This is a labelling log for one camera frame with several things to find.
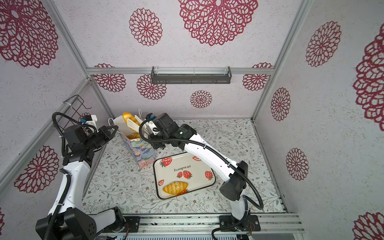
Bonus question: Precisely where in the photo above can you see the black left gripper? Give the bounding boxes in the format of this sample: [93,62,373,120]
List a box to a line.
[84,125,118,151]

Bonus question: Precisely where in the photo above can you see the floral paper bag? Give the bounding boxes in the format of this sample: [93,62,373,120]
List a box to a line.
[108,115,155,169]

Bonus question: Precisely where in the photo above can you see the cream slotted tongs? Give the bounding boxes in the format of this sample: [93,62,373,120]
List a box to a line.
[127,114,149,137]

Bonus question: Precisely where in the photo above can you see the striped roll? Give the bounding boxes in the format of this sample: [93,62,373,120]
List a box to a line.
[122,113,140,126]

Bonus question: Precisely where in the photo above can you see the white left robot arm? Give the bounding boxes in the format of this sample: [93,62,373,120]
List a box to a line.
[36,112,126,240]

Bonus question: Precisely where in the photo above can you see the black wire basket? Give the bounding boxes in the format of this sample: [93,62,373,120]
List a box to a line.
[54,95,92,131]

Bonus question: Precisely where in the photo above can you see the white strawberry tray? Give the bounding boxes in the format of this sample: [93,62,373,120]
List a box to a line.
[153,153,216,200]

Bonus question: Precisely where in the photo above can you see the round yellow bun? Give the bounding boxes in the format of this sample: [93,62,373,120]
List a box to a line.
[127,133,141,140]

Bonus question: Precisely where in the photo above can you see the large oval striped loaf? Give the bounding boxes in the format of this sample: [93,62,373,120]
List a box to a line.
[163,181,189,195]

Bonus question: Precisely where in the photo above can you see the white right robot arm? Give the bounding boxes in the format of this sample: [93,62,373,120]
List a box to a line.
[138,113,264,240]

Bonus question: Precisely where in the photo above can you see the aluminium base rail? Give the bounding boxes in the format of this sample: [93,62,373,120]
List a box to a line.
[77,212,305,240]

